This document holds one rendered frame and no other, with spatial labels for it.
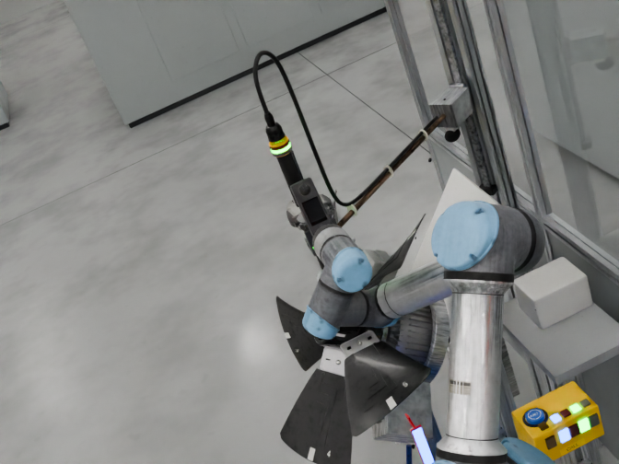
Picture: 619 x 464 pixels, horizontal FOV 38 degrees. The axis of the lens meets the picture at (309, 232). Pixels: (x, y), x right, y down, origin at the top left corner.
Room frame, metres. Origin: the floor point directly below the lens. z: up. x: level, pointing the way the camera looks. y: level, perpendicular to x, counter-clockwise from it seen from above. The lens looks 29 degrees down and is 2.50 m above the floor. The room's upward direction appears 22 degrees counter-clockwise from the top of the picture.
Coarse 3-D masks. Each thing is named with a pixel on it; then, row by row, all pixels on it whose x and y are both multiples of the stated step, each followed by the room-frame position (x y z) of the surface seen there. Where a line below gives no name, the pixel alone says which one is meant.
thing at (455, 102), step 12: (456, 84) 2.19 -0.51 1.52; (444, 96) 2.16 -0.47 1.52; (456, 96) 2.13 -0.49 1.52; (468, 96) 2.15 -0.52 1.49; (432, 108) 2.14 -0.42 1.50; (444, 108) 2.12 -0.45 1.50; (456, 108) 2.11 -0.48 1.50; (468, 108) 2.14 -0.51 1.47; (444, 120) 2.12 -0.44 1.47; (456, 120) 2.10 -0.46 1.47
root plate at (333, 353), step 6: (324, 348) 1.83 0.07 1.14; (330, 348) 1.82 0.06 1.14; (336, 348) 1.82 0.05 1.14; (324, 354) 1.82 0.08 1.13; (330, 354) 1.81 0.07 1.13; (336, 354) 1.81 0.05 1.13; (342, 354) 1.80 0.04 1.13; (324, 360) 1.81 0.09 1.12; (342, 360) 1.79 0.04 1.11; (324, 366) 1.81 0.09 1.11; (330, 366) 1.80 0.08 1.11; (336, 366) 1.79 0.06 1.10; (342, 366) 1.79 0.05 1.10; (336, 372) 1.79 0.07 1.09; (342, 372) 1.78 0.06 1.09
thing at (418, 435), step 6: (414, 432) 1.39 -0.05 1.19; (420, 432) 1.39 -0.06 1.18; (420, 438) 1.39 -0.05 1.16; (420, 444) 1.39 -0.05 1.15; (426, 444) 1.39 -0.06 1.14; (420, 450) 1.39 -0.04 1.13; (426, 450) 1.39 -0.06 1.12; (426, 456) 1.39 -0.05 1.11; (426, 462) 1.39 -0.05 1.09; (432, 462) 1.39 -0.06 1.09
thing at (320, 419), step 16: (320, 384) 1.78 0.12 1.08; (336, 384) 1.77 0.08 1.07; (304, 400) 1.79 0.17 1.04; (320, 400) 1.76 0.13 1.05; (336, 400) 1.74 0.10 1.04; (288, 416) 1.80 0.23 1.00; (304, 416) 1.77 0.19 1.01; (320, 416) 1.74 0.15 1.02; (336, 416) 1.72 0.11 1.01; (288, 432) 1.78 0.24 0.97; (304, 432) 1.75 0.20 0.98; (320, 432) 1.72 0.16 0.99; (336, 432) 1.70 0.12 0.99; (304, 448) 1.73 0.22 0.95; (320, 448) 1.70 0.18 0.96; (336, 448) 1.68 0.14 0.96
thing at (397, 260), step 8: (424, 216) 1.81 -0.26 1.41; (408, 240) 1.72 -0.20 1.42; (400, 248) 1.74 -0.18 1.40; (408, 248) 1.67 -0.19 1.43; (392, 256) 1.73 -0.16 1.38; (400, 256) 1.68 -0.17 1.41; (384, 264) 1.75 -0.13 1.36; (392, 264) 1.68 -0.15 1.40; (400, 264) 1.64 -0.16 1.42; (384, 272) 1.69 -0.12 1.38; (376, 280) 1.70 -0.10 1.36; (368, 288) 1.80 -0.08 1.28
